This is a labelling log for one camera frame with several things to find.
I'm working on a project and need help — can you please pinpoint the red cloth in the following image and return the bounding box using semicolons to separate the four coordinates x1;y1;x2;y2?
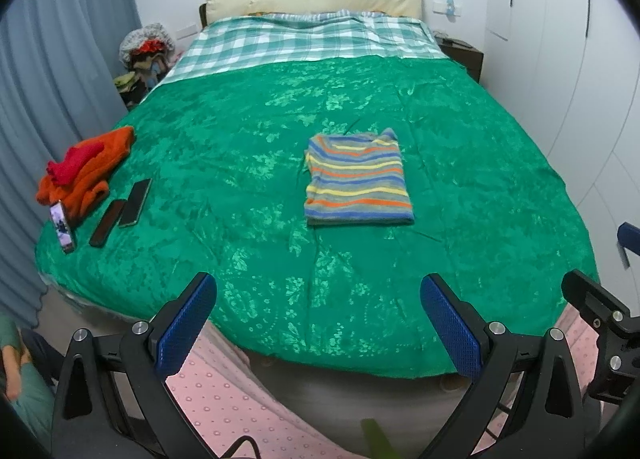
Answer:
46;146;103;186

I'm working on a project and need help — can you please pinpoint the white wardrobe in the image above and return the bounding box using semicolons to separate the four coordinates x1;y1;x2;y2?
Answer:
485;0;640;260

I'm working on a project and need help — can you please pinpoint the dark wooden nightstand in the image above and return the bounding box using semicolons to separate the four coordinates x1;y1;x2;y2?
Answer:
434;30;485;85

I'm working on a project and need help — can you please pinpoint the striped knit sweater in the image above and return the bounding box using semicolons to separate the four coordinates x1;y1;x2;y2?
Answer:
303;128;416;226

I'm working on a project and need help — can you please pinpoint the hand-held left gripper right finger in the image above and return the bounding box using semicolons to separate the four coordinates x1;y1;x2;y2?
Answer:
419;273;586;459

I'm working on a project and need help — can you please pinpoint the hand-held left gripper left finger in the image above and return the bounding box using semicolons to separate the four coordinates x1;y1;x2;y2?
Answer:
50;272;218;459

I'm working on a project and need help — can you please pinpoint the pile of mixed clothes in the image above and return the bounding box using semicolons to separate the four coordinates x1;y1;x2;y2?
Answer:
114;23;177;107

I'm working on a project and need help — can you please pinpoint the green floral bedspread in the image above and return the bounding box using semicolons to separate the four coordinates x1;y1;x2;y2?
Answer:
35;54;599;380

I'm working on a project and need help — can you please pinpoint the pink dotted bed sheet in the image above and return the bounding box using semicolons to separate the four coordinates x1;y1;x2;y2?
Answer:
165;309;621;459

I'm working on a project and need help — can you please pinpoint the orange fleece garment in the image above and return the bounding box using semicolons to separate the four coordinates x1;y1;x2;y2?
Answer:
36;126;136;230

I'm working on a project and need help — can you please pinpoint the large black smartphone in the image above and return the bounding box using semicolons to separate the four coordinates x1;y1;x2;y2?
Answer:
118;178;152;228

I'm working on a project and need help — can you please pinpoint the green white checked blanket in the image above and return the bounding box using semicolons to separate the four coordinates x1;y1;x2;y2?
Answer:
157;9;448;85

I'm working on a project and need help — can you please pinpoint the grey blue curtain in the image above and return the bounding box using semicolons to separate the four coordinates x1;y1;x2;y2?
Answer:
0;0;143;330

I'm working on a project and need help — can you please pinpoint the black cable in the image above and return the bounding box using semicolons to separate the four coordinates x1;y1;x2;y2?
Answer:
219;435;262;459

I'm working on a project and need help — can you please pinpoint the pale green strip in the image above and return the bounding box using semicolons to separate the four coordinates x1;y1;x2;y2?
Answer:
360;418;398;459

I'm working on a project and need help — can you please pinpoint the small dark smartphone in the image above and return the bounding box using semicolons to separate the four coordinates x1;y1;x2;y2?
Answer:
89;199;127;247

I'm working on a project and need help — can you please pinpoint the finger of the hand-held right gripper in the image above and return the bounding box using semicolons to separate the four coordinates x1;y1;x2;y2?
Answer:
617;222;640;270
561;269;640;406

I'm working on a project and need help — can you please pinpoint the smartphone with lit screen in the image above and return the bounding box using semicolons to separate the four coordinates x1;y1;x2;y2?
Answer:
50;200;76;255

